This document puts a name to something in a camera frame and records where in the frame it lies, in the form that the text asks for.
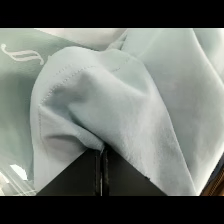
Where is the pale blue T-shirt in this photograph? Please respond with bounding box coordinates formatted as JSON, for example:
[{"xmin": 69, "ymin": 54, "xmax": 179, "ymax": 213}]
[{"xmin": 29, "ymin": 27, "xmax": 224, "ymax": 197}]

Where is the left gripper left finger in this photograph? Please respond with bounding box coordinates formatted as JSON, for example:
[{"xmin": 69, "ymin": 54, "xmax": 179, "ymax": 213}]
[{"xmin": 36, "ymin": 147, "xmax": 102, "ymax": 197}]

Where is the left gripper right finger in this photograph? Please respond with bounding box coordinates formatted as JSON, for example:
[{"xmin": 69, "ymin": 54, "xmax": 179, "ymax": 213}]
[{"xmin": 101, "ymin": 145, "xmax": 168, "ymax": 197}]

